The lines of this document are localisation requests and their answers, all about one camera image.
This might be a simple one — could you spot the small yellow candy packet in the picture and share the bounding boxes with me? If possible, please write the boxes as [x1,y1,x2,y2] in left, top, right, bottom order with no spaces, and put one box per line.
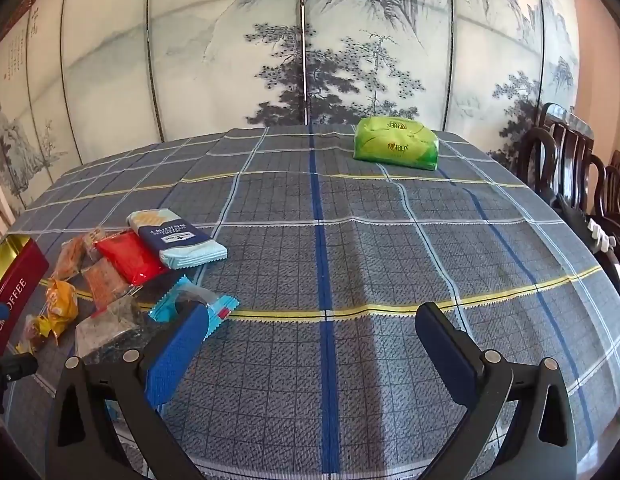
[16,314,51,354]

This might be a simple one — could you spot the red gold toffee tin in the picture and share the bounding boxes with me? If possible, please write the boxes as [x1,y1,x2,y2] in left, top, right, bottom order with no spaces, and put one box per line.
[0,234,50,355]

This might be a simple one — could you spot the orange snack packet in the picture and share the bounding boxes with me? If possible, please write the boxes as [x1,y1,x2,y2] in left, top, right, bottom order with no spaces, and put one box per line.
[39,280,79,340]

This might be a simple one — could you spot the clear pack orange fried snacks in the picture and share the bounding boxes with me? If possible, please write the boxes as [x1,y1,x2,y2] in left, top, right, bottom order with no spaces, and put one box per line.
[51,236,86,281]

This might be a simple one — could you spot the clear grey sesame snack pack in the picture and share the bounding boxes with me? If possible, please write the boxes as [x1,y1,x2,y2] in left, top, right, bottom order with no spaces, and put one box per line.
[75,296,162,364]

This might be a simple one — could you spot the red snack pack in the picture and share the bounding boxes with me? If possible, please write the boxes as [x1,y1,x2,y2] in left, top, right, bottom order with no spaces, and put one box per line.
[96,230,168,286]

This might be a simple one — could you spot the navy cream biscuit pack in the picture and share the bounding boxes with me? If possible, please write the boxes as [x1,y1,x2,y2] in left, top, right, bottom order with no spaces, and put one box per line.
[127,208,227,270]

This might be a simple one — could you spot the teal candy wrapper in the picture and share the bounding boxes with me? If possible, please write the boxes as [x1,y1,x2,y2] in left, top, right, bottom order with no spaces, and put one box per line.
[150,276,239,339]

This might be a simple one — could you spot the small red white cake pack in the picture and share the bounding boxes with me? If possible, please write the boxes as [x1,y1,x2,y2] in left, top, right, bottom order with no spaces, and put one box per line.
[82,228,107,262]

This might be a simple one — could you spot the blue plaid tablecloth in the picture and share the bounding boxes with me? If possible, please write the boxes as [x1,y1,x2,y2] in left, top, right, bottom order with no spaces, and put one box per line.
[14,126,620,479]

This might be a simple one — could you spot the dark wooden chair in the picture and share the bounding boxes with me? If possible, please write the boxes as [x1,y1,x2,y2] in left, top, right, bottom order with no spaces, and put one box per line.
[516,103,620,295]
[602,150,620,224]

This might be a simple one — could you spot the painted folding screen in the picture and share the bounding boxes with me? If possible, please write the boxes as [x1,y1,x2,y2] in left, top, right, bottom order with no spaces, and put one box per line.
[0,0,579,212]

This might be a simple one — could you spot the green tissue pack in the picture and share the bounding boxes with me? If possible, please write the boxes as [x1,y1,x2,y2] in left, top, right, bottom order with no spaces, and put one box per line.
[353,116,439,171]

